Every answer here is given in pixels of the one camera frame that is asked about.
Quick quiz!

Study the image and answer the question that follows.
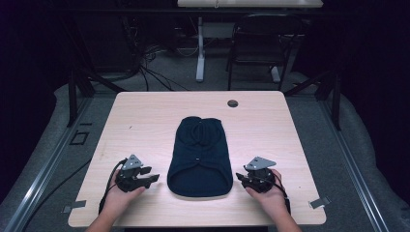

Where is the person's left hand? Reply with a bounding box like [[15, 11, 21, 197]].
[[102, 183, 146, 222]]

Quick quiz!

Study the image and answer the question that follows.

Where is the person's right hand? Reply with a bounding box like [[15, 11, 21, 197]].
[[245, 169, 289, 218]]

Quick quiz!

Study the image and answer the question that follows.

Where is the white desk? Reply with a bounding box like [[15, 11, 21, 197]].
[[176, 0, 325, 83]]

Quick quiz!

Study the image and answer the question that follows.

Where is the bundle of floor cables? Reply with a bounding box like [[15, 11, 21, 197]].
[[136, 43, 191, 93]]

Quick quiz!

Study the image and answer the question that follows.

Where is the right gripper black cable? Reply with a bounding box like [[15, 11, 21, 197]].
[[273, 173, 292, 216]]

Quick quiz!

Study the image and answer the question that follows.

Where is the black folding chair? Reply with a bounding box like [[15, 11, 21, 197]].
[[225, 13, 305, 92]]

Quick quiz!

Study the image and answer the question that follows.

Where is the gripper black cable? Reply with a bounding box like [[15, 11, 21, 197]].
[[98, 158, 129, 215], [273, 173, 292, 216]]

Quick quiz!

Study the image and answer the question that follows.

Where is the dark navy small garment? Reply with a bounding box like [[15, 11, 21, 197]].
[[166, 116, 234, 198]]

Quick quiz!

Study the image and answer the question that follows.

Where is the grey tape strip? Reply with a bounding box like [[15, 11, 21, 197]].
[[62, 199, 88, 214], [307, 196, 332, 210]]

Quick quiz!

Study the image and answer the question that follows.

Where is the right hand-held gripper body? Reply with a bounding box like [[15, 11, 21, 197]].
[[244, 156, 278, 194]]

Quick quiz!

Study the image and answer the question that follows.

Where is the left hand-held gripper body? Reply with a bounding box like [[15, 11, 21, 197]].
[[114, 154, 153, 193]]

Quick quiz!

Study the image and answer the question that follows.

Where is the metal floor rail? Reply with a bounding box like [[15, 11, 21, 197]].
[[2, 96, 95, 232], [317, 96, 392, 232]]

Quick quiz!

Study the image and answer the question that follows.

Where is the black metal stand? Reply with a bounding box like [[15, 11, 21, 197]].
[[283, 69, 342, 131], [65, 62, 128, 129]]

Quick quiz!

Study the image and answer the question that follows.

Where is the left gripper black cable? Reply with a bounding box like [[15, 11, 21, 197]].
[[98, 158, 129, 215]]

